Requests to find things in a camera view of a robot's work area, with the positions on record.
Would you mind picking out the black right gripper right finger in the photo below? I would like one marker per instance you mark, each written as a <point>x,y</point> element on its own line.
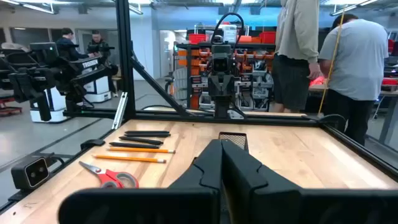
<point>264,202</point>

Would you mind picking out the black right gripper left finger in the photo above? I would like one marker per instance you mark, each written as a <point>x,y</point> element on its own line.
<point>199,199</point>

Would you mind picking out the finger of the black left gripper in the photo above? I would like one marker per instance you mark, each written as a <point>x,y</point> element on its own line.
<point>228,88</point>
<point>214,88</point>

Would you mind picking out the yellow pencil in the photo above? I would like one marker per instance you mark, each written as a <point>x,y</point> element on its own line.
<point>140,150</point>
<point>130,159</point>

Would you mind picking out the black pen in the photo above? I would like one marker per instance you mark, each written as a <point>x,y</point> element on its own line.
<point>146,132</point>
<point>149,135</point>
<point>133,145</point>
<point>141,140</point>

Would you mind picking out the black neighbouring robot arm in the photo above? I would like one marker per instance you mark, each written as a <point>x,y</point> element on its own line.
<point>28,84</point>

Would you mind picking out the black Trossen robot arm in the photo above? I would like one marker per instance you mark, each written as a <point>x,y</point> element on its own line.
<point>90,63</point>

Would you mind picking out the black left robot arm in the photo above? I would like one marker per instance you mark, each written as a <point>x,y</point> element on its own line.
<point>222,107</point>

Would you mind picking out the black mesh desk organizer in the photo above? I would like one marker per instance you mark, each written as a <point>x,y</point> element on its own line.
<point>237,138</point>

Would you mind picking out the red storage bin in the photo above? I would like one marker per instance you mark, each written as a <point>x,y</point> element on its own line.
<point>197,39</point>
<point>267,37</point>

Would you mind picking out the rack with orange bins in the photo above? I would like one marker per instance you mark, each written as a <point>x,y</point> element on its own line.
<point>248,62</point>

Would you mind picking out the person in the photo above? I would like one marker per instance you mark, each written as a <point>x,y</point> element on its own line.
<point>357,62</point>
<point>66,46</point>
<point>98,46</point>
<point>295,31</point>

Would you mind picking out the silver metal bar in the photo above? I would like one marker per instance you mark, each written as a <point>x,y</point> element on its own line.
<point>119,110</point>

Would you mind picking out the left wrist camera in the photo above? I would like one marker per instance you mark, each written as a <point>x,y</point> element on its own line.
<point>221,65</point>

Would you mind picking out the black aluminium table frame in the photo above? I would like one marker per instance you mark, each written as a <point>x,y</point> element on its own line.
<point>125,62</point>

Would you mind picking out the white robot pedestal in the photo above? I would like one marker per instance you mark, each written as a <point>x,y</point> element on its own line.
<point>99,90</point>
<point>53,105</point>

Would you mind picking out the black frame clamp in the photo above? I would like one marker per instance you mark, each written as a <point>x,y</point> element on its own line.
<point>91,143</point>

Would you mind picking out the black stereo camera box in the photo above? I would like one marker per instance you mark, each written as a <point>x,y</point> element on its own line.
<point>34,172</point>

